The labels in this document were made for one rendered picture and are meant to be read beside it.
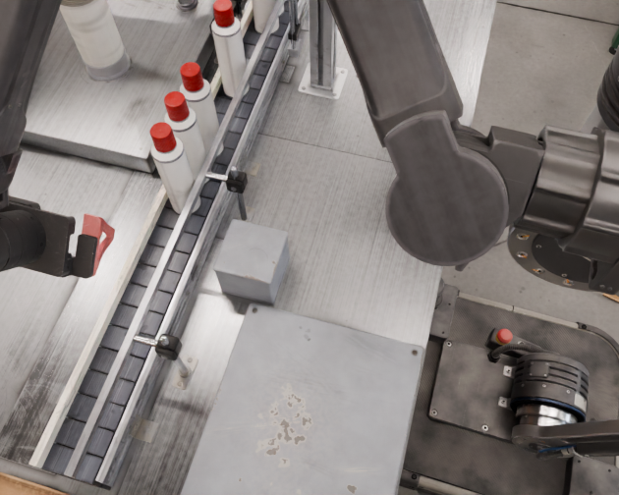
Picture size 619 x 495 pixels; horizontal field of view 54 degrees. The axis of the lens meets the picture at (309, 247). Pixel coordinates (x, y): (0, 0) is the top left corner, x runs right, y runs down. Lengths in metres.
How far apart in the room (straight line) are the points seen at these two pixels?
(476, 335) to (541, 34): 1.50
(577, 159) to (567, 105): 2.16
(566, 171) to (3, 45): 0.41
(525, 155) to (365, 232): 0.73
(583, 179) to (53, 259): 0.51
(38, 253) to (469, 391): 1.20
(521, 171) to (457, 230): 0.05
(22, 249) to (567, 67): 2.35
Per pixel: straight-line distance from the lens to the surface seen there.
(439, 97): 0.40
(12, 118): 0.56
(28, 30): 0.52
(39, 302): 1.15
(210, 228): 1.08
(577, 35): 2.86
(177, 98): 0.98
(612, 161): 0.41
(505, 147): 0.40
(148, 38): 1.39
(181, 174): 0.99
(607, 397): 1.76
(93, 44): 1.27
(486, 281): 2.05
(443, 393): 1.62
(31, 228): 0.67
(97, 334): 0.99
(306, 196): 1.15
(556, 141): 0.42
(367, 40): 0.41
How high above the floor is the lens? 1.79
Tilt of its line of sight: 62 degrees down
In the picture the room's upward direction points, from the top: 2 degrees counter-clockwise
